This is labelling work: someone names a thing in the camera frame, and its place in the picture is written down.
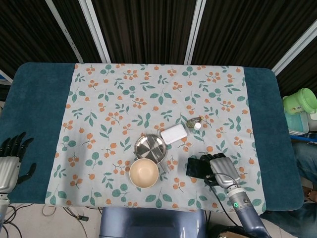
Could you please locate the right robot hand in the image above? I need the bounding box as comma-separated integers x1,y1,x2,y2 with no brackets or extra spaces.
200,153,241,191

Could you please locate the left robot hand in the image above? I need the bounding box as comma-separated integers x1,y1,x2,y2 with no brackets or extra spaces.
0,131,37,193

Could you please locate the teal table cover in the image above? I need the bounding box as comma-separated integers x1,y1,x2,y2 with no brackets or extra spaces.
0,62,305,212

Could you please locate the white rectangular power bank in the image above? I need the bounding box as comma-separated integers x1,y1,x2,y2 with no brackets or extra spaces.
160,124,188,145

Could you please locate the clear plastic ruler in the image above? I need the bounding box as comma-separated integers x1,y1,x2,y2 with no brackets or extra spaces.
148,135,170,174

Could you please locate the floral fruit print tablecloth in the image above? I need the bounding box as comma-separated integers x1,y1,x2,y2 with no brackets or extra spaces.
45,63,267,215

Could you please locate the stainless steel plate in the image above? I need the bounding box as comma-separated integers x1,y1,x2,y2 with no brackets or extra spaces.
134,134,167,165

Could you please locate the beige plastic bowl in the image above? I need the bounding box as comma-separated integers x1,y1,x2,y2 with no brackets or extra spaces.
129,159,159,189

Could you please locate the blue robot torso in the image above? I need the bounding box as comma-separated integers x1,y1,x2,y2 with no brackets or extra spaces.
99,206,208,238

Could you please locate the clear plastic storage box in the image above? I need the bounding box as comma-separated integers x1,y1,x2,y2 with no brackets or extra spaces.
286,110,317,136

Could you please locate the green lidded plastic container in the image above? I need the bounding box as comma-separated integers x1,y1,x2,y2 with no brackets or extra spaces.
283,88,317,115

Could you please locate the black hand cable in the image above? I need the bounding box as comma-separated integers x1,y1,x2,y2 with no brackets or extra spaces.
204,173,251,233

